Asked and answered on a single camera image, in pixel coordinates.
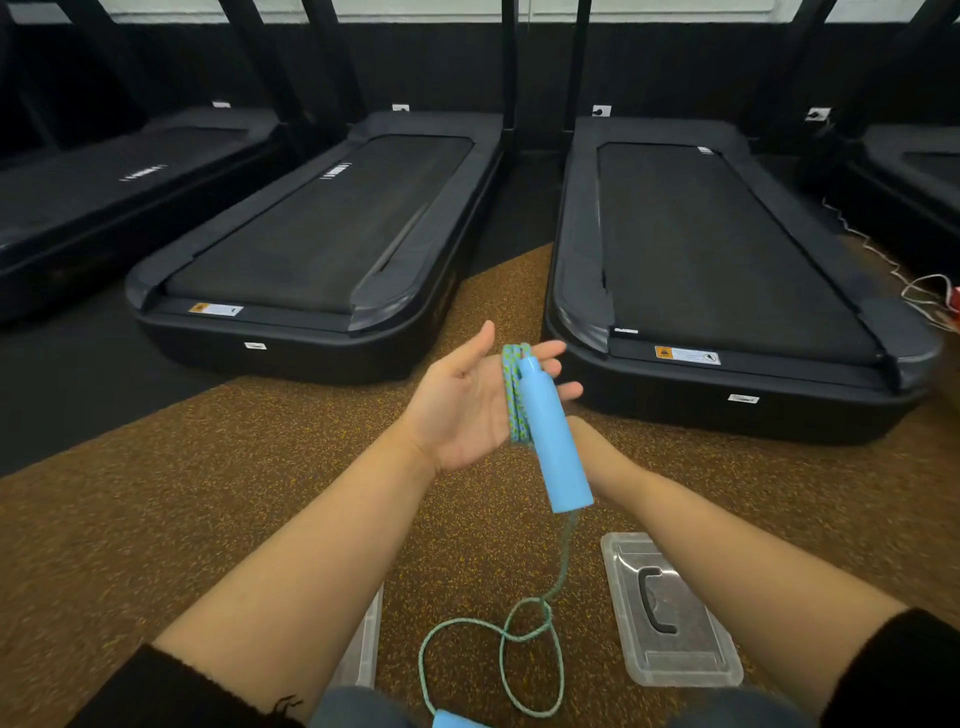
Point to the person's right black sleeve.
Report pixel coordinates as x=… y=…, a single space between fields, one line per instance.
x=900 y=667

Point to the person's right forearm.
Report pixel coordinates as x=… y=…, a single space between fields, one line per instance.
x=735 y=577

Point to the black treadmill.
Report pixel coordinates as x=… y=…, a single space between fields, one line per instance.
x=720 y=247
x=907 y=180
x=112 y=180
x=322 y=225

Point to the person's left black sleeve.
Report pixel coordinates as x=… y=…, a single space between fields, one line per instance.
x=172 y=694

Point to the person's left thumb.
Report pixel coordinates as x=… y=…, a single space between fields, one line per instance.
x=472 y=349

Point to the person's blue jeans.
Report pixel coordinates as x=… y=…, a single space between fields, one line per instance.
x=360 y=709

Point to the person's left middle finger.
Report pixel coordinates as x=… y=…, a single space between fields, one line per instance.
x=553 y=367

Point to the person's left hand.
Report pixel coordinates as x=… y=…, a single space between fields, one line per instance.
x=450 y=412

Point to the person's right hand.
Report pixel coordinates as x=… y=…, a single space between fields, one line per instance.
x=596 y=454

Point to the person's black sleeve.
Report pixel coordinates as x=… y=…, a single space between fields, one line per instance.
x=900 y=667
x=172 y=694

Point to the clear plastic storage box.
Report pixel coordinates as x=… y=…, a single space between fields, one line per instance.
x=361 y=645

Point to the person's left forearm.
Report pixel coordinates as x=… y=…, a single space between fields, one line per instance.
x=315 y=570

